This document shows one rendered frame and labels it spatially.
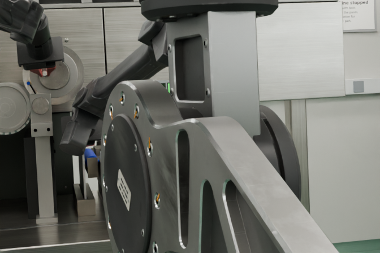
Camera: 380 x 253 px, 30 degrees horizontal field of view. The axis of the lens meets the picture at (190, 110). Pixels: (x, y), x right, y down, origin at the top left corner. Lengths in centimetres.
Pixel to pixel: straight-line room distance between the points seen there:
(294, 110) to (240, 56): 176
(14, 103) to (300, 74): 91
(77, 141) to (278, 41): 87
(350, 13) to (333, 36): 258
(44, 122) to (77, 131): 17
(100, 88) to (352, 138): 352
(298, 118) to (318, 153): 239
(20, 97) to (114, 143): 109
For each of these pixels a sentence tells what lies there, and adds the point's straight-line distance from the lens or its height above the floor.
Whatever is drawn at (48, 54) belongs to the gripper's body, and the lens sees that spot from 162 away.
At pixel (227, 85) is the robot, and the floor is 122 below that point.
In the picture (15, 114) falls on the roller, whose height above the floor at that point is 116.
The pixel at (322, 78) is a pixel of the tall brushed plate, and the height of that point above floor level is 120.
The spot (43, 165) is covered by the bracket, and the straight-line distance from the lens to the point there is 172.
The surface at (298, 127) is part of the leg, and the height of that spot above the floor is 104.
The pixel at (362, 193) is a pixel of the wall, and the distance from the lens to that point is 494.
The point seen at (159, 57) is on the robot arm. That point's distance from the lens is 115.
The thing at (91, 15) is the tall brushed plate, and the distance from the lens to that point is 209.
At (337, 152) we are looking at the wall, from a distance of 483.
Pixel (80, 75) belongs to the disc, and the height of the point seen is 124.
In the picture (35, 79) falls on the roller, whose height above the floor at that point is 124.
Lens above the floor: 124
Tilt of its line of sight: 3 degrees down
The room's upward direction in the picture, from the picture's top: 3 degrees counter-clockwise
